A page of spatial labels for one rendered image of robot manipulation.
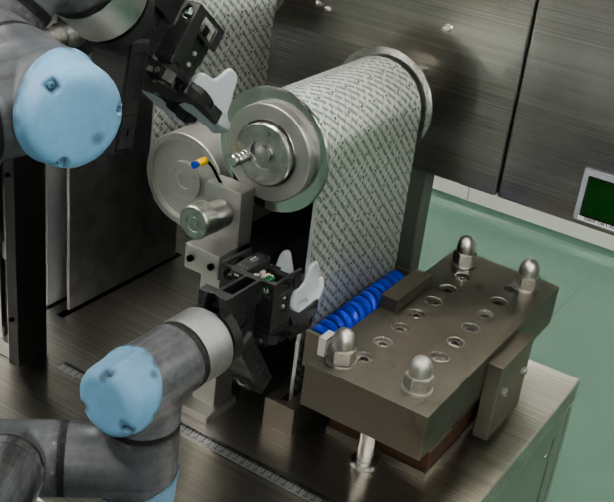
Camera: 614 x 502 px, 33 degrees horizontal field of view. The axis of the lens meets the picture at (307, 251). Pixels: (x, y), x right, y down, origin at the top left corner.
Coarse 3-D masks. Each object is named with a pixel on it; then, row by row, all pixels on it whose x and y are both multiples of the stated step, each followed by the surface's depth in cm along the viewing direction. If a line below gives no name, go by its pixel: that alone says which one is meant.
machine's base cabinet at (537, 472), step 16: (560, 432) 147; (544, 448) 141; (560, 448) 151; (528, 464) 136; (544, 464) 146; (512, 480) 131; (528, 480) 140; (544, 480) 149; (512, 496) 135; (528, 496) 144; (544, 496) 153
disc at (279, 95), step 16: (240, 96) 116; (256, 96) 115; (272, 96) 114; (288, 96) 112; (304, 112) 112; (320, 128) 112; (224, 144) 120; (320, 144) 112; (224, 160) 121; (320, 160) 113; (320, 176) 114; (304, 192) 116; (320, 192) 115; (272, 208) 119; (288, 208) 118
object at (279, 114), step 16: (240, 112) 115; (256, 112) 114; (272, 112) 113; (288, 112) 112; (240, 128) 116; (288, 128) 112; (304, 128) 112; (304, 144) 112; (304, 160) 113; (240, 176) 118; (304, 176) 113; (256, 192) 118; (272, 192) 117; (288, 192) 115
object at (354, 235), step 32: (352, 192) 123; (384, 192) 130; (320, 224) 118; (352, 224) 126; (384, 224) 134; (320, 256) 121; (352, 256) 129; (384, 256) 137; (352, 288) 132; (320, 320) 127
